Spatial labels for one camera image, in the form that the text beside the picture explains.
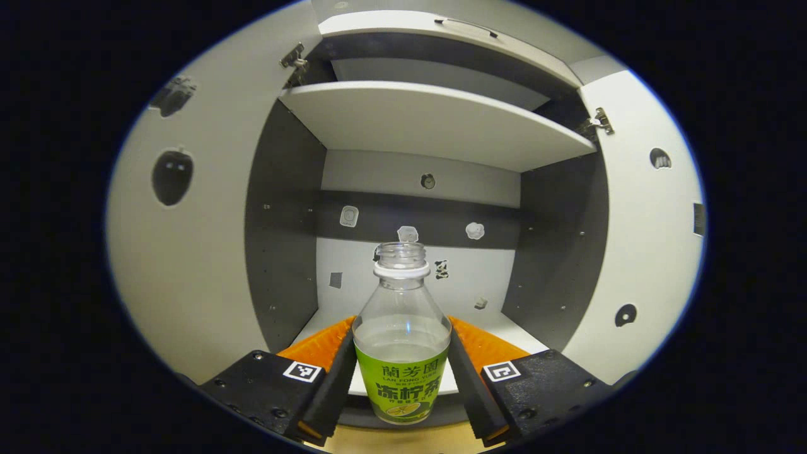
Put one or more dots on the grey white cabinet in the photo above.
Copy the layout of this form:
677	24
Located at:
284	252

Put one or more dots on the metal door hinge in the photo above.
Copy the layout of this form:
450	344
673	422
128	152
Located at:
293	57
603	120

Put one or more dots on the metal right door hinge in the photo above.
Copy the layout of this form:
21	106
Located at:
603	120

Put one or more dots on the metal left door hinge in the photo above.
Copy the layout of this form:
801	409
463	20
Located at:
293	57

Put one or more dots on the white cabinet shelf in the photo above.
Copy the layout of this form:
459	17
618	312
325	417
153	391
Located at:
429	123

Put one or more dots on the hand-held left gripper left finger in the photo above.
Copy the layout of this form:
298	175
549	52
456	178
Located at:
334	384

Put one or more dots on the clear bottle with green label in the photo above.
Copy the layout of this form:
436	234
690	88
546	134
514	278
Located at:
402	378

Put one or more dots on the white cabinet door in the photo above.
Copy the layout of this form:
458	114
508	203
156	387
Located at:
208	265
649	252

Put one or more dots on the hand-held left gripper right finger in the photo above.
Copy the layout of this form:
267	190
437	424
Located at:
470	391

